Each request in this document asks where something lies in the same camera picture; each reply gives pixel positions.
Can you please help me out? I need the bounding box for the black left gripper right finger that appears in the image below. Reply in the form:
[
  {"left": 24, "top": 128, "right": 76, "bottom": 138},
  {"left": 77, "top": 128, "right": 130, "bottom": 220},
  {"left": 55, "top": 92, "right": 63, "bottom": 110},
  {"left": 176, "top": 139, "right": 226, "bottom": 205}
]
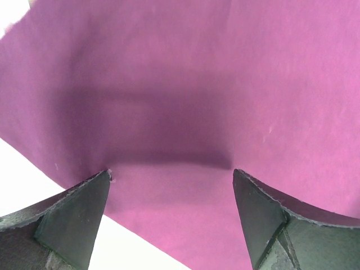
[{"left": 233, "top": 169, "right": 359, "bottom": 270}]

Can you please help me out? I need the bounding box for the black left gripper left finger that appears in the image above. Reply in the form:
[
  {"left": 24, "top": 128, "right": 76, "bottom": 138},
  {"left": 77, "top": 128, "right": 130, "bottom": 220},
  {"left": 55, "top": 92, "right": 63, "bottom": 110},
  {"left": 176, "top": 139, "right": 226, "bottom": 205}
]
[{"left": 1, "top": 171, "right": 111, "bottom": 269}]

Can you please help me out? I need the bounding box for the purple cloth mat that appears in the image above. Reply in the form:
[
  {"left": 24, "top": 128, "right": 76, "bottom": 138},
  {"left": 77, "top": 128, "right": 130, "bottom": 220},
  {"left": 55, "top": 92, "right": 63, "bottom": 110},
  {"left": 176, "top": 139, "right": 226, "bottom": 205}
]
[{"left": 1, "top": 1, "right": 359, "bottom": 269}]

